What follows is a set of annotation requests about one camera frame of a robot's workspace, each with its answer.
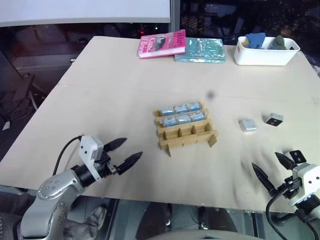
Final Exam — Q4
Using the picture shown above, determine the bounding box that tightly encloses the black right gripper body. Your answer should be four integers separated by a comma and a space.
271, 175, 301, 200

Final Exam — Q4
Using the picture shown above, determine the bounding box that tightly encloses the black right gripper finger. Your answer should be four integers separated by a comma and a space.
274, 151, 297, 172
251, 162, 277, 192

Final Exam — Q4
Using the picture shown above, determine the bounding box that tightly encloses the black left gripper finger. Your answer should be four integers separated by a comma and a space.
103, 137, 128, 153
117, 151, 144, 176

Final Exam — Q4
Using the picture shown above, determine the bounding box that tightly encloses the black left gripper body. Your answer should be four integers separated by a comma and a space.
94, 151, 121, 179

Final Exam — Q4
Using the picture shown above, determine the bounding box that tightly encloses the wooden compartment rack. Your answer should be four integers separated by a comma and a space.
152, 99, 220, 157

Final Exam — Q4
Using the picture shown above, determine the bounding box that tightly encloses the grey shoe under table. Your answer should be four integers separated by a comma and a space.
86, 205, 107, 231

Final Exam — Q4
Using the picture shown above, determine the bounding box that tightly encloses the white plastic bin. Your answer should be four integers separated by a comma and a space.
233, 36, 301, 67

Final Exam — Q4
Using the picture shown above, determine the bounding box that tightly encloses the pink paperback book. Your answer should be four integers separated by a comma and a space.
137, 29, 187, 60

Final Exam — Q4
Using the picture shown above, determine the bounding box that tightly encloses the grey green plush toy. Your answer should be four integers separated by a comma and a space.
270, 35, 287, 51

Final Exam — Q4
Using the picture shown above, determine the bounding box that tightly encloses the blue foam block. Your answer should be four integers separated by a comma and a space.
241, 32, 267, 50

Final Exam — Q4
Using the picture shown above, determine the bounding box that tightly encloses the teal paperback book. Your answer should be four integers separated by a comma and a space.
173, 37, 227, 64

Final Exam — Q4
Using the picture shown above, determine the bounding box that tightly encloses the white projection screen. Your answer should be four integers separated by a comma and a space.
0, 0, 172, 28

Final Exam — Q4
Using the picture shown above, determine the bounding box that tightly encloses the grey window pillar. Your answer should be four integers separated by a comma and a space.
169, 0, 181, 33

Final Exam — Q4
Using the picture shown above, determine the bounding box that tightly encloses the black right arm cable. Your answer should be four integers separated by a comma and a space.
265, 184, 320, 240

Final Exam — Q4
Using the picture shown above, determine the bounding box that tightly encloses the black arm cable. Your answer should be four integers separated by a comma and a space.
265, 184, 320, 240
52, 135, 83, 176

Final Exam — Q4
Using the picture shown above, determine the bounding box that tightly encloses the small black grey cube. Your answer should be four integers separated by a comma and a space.
261, 112, 284, 127

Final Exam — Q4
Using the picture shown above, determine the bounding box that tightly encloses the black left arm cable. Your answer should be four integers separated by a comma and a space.
52, 135, 83, 176

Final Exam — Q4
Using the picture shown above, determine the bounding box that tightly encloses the small light grey square block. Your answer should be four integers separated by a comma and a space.
239, 118, 258, 132

